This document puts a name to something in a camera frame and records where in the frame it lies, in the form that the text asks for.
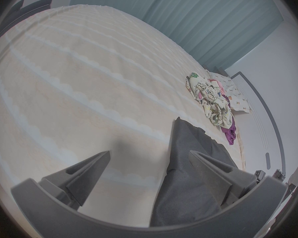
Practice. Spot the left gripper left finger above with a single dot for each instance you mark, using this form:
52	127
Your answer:
89	176

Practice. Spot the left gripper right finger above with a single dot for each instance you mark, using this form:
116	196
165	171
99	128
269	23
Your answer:
213	175

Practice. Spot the black T-shirt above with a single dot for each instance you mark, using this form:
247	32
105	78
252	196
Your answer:
183	170

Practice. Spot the purple garment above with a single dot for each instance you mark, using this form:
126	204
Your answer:
229	132

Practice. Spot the white printed pyjama garment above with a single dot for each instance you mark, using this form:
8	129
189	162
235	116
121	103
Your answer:
211	100

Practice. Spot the white printed pillow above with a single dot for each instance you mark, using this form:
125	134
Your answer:
236	93

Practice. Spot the pink garment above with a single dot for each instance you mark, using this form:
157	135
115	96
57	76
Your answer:
219	84

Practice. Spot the bed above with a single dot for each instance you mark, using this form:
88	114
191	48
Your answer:
77	83

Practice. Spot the grey bedside table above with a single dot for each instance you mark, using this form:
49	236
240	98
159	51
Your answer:
217	70

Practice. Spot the black chest of drawers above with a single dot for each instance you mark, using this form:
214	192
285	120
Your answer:
27	11

